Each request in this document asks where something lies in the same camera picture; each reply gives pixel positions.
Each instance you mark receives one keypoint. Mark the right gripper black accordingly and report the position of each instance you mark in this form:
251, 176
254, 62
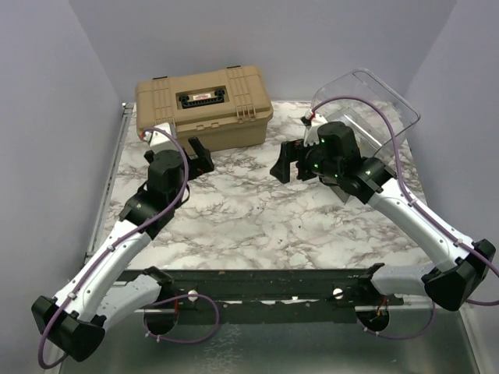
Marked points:
291, 151

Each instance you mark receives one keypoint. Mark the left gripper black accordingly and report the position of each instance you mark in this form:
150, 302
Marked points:
203, 164

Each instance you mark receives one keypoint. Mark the tan plastic toolbox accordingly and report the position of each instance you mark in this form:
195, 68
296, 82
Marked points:
225, 109

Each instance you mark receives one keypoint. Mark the clear acrylic makeup organizer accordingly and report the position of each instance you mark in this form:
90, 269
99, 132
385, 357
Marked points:
361, 100

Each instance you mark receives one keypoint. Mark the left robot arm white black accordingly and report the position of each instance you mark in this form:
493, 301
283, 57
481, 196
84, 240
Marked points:
78, 316

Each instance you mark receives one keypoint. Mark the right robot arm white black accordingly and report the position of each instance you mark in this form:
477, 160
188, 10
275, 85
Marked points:
458, 264

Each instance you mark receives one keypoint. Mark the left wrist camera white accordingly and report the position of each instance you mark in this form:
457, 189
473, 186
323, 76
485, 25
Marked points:
160, 139

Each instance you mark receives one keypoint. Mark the aluminium frame rail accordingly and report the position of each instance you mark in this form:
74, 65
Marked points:
127, 113

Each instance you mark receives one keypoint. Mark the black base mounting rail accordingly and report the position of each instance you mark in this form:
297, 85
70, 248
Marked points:
264, 296

